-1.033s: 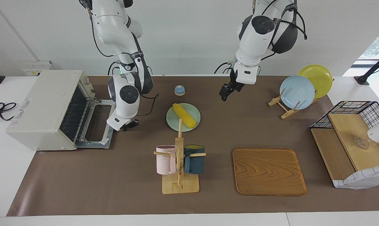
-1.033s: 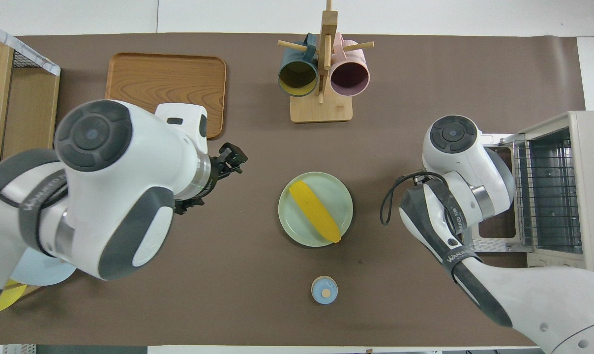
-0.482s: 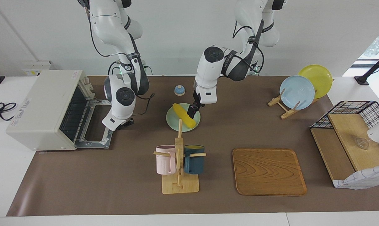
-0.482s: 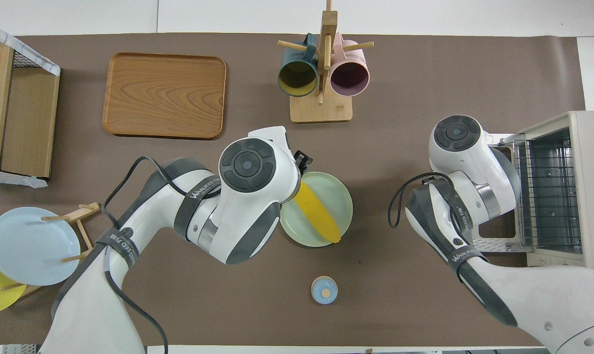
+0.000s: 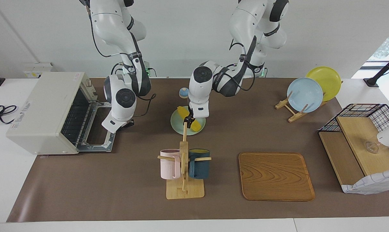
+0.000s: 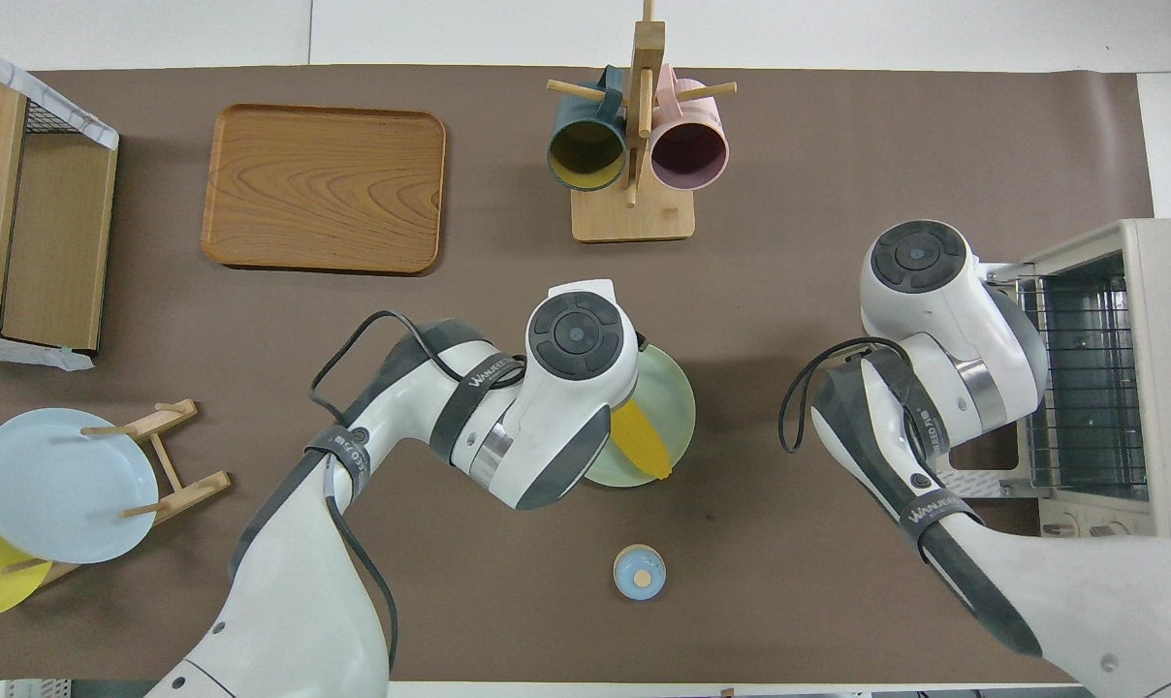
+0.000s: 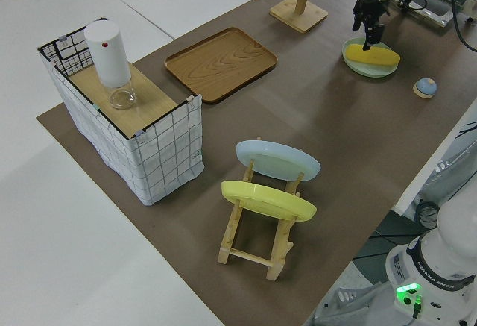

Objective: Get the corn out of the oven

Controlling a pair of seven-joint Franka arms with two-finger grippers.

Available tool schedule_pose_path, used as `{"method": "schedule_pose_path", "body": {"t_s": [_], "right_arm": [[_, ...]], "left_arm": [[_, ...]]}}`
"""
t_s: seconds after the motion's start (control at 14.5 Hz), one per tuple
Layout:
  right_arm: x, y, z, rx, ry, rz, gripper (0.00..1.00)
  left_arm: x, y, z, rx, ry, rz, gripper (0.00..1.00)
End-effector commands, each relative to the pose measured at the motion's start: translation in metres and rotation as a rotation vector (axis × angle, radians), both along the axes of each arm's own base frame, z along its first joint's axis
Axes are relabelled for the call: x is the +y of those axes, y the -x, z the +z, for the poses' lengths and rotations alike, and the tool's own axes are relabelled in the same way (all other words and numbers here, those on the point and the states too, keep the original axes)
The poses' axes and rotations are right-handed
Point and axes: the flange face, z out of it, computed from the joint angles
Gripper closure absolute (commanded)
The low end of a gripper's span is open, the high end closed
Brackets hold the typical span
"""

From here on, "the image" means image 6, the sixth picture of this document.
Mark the light blue plate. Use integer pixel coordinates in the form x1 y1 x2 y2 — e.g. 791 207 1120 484
0 407 160 565

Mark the brown table mat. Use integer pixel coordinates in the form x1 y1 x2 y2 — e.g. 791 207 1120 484
0 65 1171 684

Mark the pink mug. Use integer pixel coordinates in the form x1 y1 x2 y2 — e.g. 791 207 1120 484
649 64 731 192

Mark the black wire basket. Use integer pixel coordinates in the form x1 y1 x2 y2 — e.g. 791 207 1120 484
21 89 98 139

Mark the dark blue mug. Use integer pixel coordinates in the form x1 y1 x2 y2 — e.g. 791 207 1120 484
547 66 628 193

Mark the wooden mug tree stand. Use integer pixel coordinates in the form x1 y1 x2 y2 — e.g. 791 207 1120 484
547 0 739 243

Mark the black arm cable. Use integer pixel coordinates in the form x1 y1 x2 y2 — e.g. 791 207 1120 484
779 336 912 455
309 310 528 672

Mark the white checked cloth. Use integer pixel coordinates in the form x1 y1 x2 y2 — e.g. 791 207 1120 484
0 37 119 151

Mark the wooden plate rack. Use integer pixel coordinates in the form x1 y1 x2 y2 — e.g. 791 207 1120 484
4 397 233 587

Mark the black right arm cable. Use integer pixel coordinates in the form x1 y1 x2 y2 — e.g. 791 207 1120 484
779 336 912 455

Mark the wooden serving tray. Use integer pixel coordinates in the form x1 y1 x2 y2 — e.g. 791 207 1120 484
201 104 448 276

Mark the yellow corn cob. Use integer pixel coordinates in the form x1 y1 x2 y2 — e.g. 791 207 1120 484
612 399 674 481

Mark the oven wire rack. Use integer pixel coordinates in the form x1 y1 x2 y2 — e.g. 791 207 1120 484
1017 274 1151 488

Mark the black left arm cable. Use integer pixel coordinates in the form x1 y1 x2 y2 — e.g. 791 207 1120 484
309 310 528 672

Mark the wooden two-tier shelf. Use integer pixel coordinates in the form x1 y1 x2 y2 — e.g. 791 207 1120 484
0 73 119 350

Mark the pale green plate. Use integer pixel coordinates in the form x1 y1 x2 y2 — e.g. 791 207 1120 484
584 344 696 489

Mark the white crumpled sheet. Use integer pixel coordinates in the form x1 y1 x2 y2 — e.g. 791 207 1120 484
0 330 95 372

